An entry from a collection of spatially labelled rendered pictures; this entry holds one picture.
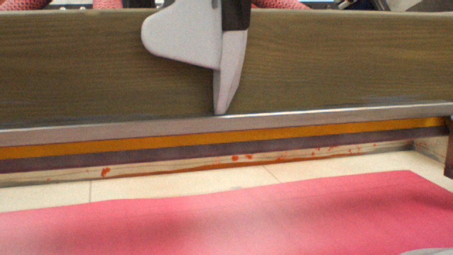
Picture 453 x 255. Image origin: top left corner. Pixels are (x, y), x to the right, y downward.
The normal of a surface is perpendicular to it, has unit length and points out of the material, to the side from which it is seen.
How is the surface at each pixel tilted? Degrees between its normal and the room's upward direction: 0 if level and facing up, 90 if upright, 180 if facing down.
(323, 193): 0
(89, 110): 90
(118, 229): 0
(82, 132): 90
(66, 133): 90
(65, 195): 0
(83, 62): 90
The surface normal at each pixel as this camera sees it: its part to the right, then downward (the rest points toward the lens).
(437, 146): -0.96, 0.07
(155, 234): 0.00, -0.97
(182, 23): 0.26, 0.14
